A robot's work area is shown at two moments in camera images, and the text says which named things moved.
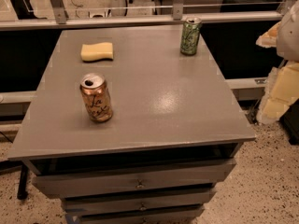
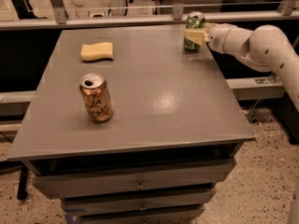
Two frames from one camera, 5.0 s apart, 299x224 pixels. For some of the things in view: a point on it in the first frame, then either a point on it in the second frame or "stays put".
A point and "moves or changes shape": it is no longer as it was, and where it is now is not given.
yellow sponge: (102, 50) stays put
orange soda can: (96, 97) stays put
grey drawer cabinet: (174, 134) stays put
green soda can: (190, 36) moves or changes shape
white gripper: (290, 36) to (218, 38)
